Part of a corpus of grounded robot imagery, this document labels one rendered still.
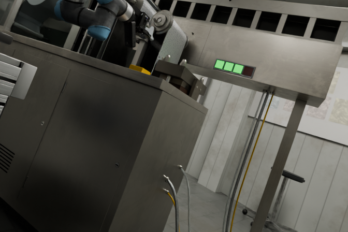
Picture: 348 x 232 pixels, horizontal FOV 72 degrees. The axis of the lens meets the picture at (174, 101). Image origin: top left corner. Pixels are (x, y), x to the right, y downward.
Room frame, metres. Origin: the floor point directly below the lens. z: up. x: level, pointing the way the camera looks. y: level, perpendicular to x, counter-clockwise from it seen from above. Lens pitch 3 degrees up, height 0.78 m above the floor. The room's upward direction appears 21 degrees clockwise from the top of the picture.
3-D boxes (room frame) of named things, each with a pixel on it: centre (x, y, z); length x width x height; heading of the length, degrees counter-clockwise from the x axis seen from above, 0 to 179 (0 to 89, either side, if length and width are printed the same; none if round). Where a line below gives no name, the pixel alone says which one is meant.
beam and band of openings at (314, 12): (1.93, 0.65, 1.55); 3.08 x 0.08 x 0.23; 64
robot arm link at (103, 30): (0.90, 0.38, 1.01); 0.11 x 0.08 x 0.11; 85
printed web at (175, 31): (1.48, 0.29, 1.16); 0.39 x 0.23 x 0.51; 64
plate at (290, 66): (2.00, 0.61, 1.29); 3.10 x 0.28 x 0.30; 64
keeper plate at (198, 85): (1.35, -0.10, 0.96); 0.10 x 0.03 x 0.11; 154
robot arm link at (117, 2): (0.90, 0.36, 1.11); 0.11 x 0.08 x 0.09; 154
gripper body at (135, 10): (1.04, 0.29, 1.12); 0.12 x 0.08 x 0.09; 154
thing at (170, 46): (1.39, 0.12, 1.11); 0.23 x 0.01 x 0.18; 154
